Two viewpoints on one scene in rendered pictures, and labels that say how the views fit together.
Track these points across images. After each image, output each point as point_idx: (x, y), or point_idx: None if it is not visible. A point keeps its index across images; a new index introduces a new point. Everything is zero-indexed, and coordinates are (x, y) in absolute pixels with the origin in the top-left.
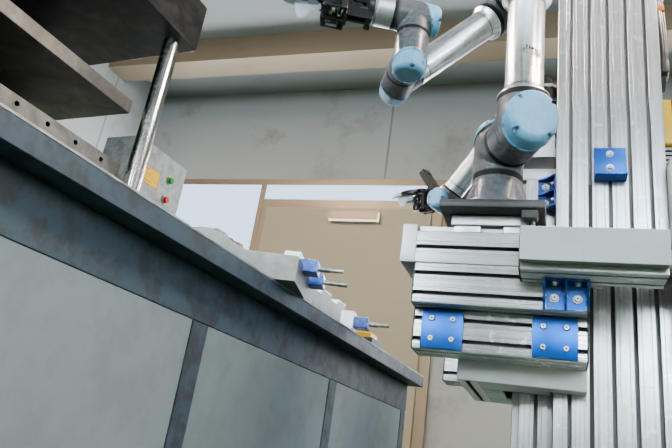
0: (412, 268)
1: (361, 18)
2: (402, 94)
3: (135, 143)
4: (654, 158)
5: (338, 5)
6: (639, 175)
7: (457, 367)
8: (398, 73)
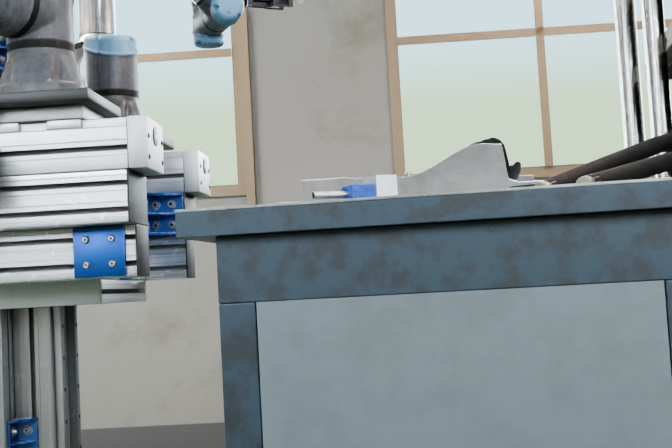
0: (198, 195)
1: (253, 1)
2: (216, 26)
3: None
4: None
5: (271, 8)
6: None
7: (145, 288)
8: (217, 46)
